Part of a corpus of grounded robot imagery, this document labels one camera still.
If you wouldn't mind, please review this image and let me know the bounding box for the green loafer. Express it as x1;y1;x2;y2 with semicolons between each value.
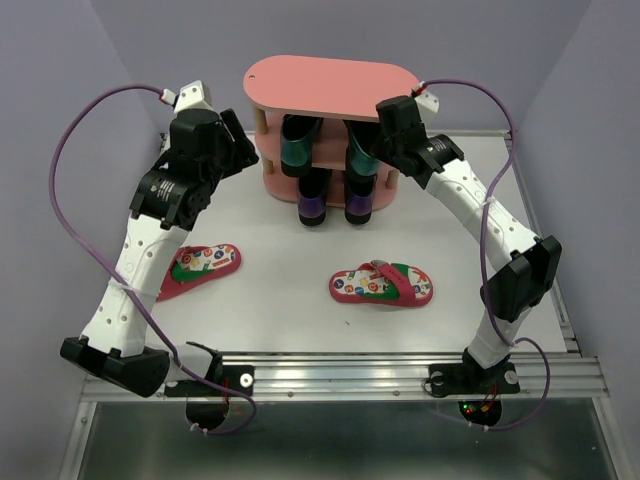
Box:
345;120;380;181
280;114;323;177

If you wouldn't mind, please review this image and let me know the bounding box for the red flip-flop centre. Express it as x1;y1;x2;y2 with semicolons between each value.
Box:
328;260;434;308

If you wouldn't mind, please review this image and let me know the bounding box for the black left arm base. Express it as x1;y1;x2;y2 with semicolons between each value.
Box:
164;342;257;436

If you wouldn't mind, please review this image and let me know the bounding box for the purple loafer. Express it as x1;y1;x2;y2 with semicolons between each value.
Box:
344;175;377;225
297;168;332;227

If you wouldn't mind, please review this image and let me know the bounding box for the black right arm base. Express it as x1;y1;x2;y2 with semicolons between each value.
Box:
422;351;520;427

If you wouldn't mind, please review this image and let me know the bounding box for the pink three-tier shoe shelf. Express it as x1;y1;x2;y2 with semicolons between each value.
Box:
243;55;418;208

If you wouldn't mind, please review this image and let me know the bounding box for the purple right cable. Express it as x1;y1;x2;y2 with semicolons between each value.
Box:
412;78;554;432

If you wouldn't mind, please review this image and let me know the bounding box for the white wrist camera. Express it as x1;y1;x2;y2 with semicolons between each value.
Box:
173;80;213;114
414;90;440;123

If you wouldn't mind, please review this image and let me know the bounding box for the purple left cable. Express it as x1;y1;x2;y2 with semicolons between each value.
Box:
48;83;257;436

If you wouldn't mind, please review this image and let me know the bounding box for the purple cable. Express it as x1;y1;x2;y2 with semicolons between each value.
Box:
412;78;554;432
48;83;257;436

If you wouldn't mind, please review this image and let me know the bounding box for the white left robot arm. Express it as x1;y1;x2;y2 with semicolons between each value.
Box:
60;108;258;398

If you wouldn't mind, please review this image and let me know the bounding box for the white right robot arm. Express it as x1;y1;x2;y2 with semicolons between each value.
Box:
371;93;562;396

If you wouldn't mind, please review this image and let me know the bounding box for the red flip-flop left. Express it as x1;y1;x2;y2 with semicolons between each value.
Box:
157;243;242;302

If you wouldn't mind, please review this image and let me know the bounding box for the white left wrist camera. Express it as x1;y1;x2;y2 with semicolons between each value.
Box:
173;80;213;114

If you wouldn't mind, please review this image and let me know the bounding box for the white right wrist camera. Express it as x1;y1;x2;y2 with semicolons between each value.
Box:
414;90;440;123

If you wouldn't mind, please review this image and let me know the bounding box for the aluminium front rail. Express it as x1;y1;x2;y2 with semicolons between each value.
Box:
82;350;614;402

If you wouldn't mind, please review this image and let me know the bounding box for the red flip-flop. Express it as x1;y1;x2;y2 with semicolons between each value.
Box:
328;260;434;308
157;243;242;302

